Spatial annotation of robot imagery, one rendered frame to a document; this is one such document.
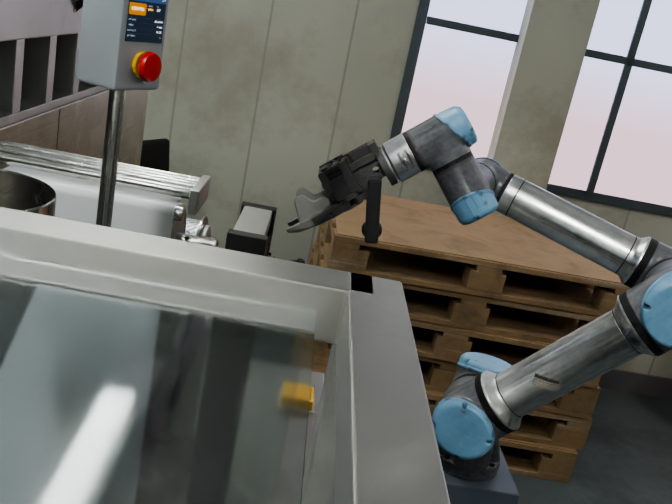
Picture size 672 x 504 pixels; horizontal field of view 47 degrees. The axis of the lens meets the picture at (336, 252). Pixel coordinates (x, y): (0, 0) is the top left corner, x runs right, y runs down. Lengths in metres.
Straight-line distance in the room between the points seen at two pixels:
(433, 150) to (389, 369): 1.03
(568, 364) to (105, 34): 0.91
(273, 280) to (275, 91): 3.53
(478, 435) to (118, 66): 0.91
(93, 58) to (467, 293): 2.44
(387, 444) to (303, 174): 3.72
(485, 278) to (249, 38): 1.67
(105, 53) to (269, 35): 3.11
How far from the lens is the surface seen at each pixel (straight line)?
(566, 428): 3.47
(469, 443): 1.42
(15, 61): 1.39
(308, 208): 1.34
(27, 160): 1.12
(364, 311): 0.35
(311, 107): 3.90
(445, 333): 3.14
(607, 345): 1.34
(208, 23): 3.90
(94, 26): 0.80
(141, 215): 1.06
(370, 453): 0.25
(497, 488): 1.61
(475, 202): 1.32
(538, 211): 1.43
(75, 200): 1.08
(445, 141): 1.31
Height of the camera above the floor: 1.73
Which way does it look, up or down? 18 degrees down
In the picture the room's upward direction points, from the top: 12 degrees clockwise
